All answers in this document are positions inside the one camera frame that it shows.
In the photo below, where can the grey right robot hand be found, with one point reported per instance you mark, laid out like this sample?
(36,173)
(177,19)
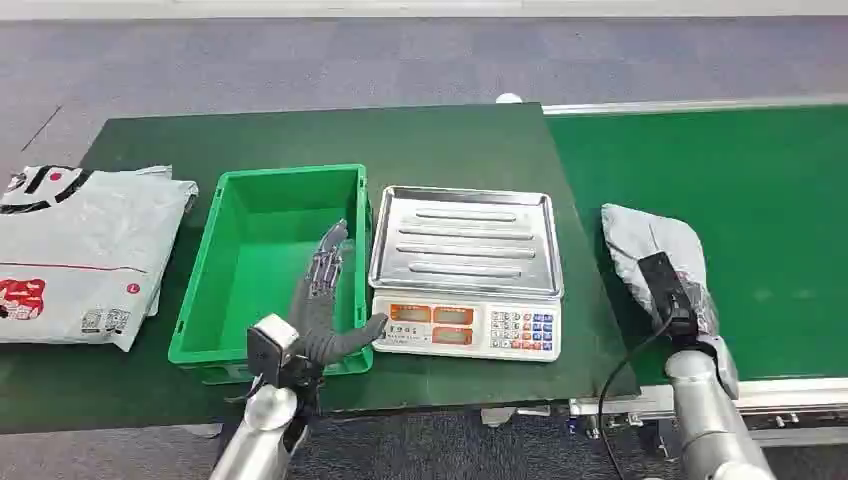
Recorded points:
(705,308)

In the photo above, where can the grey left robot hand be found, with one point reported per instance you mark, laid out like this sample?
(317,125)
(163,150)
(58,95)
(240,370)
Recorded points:
(312,318)

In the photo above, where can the small grey plastic parcel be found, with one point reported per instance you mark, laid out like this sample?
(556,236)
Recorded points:
(639,232)

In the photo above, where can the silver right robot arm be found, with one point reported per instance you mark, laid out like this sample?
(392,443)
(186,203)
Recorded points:
(709,417)

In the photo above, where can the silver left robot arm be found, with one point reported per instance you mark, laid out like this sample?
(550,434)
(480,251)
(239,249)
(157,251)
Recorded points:
(265,430)

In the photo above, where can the green plastic crate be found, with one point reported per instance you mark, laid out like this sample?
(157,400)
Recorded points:
(262,238)

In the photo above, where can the bright green conveyor belt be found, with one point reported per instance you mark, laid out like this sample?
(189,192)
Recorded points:
(748,218)

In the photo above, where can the white electronic scale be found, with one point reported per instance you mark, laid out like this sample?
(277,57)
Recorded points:
(464,328)

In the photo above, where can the steel scale tray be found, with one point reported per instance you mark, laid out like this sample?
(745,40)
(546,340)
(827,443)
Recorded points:
(464,242)

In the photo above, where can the large white printed parcel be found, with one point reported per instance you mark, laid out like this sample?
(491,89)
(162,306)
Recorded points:
(79,252)

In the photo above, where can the white round cap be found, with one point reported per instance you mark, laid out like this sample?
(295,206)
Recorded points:
(509,98)

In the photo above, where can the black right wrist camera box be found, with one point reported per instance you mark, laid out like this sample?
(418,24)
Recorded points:
(666,291)

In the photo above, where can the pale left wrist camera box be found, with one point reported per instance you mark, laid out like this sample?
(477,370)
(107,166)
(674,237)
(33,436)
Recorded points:
(268,348)

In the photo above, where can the grey table bracket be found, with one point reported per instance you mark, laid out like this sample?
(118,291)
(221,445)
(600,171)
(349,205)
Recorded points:
(497,416)

